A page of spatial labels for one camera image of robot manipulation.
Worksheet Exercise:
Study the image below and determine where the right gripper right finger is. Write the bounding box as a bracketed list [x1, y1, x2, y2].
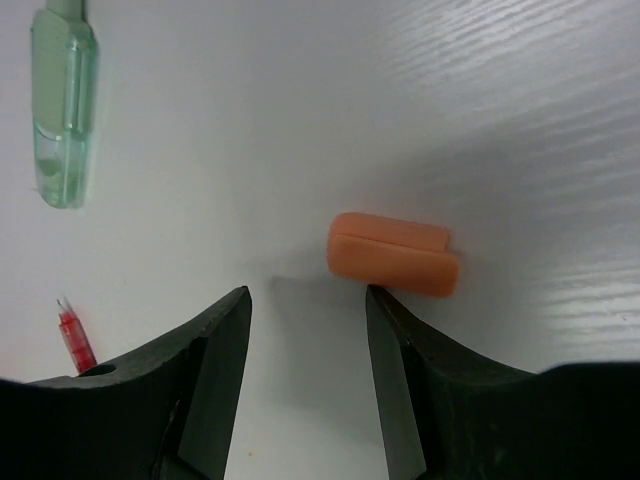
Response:
[366, 286, 639, 479]

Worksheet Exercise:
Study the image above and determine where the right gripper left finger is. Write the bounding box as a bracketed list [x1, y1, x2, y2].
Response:
[1, 287, 252, 479]

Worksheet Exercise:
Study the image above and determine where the small orange cap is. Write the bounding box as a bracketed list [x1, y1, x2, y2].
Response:
[327, 212, 460, 297]

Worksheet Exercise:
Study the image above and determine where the red gel pen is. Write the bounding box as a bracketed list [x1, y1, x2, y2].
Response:
[57, 298, 97, 374]

